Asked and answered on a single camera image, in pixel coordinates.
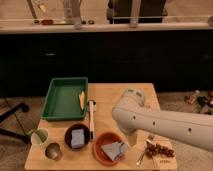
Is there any blue-grey towel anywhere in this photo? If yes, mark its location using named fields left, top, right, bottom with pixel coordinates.
left=101, top=142, right=128, bottom=161

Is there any green plastic tray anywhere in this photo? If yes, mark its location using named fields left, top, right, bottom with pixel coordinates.
left=41, top=77, right=88, bottom=121

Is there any dark brown bowl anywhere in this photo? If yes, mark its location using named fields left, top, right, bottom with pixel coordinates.
left=64, top=124, right=90, bottom=150

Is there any black office chair base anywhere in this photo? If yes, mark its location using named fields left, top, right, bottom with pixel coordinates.
left=0, top=102, right=30, bottom=144

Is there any metal fork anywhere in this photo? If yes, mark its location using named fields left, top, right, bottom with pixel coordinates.
left=136, top=133, right=154, bottom=167

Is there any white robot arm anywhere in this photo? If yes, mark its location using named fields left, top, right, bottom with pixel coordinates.
left=112, top=88, right=213, bottom=152

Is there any blue sponge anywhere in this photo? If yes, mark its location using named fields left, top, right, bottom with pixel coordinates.
left=71, top=129, right=85, bottom=148

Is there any small metal cup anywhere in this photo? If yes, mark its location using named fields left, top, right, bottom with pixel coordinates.
left=45, top=143, right=62, bottom=161

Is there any bunch of red grapes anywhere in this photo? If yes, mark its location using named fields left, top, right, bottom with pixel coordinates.
left=146, top=144, right=174, bottom=157

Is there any green and white cup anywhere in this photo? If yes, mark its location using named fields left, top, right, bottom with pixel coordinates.
left=30, top=129, right=48, bottom=147

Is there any yellow banana piece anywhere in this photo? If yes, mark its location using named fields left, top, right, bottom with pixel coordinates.
left=79, top=91, right=85, bottom=110

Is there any orange bowl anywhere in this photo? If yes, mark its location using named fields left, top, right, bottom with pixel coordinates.
left=92, top=132, right=128, bottom=166

